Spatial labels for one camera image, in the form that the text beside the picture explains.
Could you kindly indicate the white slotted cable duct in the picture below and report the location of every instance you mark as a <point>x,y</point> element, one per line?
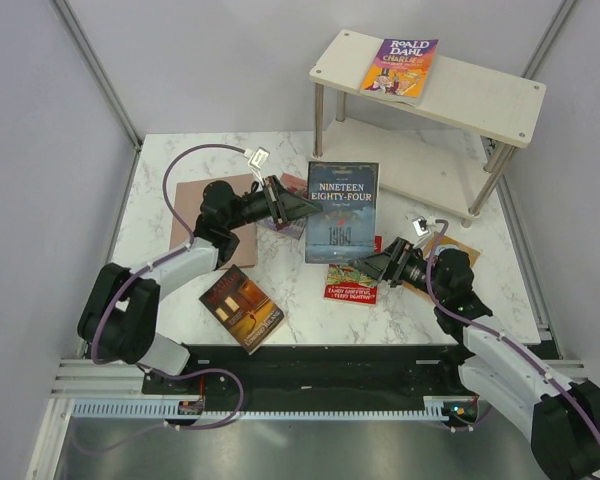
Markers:
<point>427,408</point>

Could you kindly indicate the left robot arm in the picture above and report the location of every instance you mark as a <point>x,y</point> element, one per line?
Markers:
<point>119,320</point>

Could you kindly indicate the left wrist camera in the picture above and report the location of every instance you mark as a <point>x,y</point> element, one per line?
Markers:
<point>256,158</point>

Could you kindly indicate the grey red illustrated book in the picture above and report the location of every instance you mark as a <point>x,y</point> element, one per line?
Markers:
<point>295,228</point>

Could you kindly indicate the dark brown Leonard book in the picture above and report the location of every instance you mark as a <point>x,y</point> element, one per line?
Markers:
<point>248,314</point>

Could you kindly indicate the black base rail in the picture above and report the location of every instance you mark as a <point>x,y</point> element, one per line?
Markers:
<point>332,376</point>

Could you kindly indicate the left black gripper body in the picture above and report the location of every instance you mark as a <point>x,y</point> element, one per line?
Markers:
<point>254,208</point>

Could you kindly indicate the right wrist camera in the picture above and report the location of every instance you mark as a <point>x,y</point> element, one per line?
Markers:
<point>421,226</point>

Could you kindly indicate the red 13-Storey Treehouse book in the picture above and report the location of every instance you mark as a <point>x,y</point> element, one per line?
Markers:
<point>346,284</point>

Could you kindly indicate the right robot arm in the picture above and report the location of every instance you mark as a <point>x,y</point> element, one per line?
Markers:
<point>559,417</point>

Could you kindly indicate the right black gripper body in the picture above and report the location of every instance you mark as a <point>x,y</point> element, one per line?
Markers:
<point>411,270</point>

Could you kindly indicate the white two-tier shelf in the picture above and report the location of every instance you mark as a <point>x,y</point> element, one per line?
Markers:
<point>474,99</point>

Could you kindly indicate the Roald Dahl Charlie book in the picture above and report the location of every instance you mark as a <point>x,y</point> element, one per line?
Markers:
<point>399,70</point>

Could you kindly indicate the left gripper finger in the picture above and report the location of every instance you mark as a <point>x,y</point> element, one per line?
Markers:
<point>278,192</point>
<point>292,210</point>

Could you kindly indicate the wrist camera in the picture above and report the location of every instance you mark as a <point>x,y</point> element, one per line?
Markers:
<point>421,226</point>
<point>256,158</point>

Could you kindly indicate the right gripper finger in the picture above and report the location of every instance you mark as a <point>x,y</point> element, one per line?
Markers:
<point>397,247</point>
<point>373,266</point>

